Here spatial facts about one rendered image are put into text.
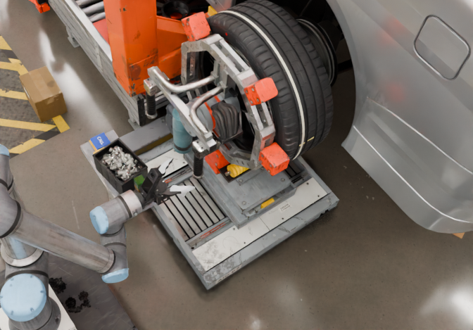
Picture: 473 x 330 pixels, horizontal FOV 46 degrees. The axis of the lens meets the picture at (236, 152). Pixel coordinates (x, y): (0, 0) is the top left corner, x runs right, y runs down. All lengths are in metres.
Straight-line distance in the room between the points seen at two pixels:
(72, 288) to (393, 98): 1.48
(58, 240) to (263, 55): 0.91
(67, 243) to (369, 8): 1.20
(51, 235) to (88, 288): 0.72
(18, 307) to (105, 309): 0.44
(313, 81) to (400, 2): 0.45
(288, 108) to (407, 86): 0.41
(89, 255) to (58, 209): 1.11
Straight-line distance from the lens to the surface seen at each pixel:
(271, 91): 1.90
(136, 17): 2.32
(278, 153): 2.06
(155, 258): 2.80
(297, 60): 2.01
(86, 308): 2.43
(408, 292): 2.95
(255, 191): 2.72
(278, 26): 2.05
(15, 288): 2.12
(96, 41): 3.09
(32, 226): 1.72
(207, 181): 2.80
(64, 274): 2.49
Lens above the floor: 2.58
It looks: 56 degrees down
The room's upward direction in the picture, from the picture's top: 9 degrees clockwise
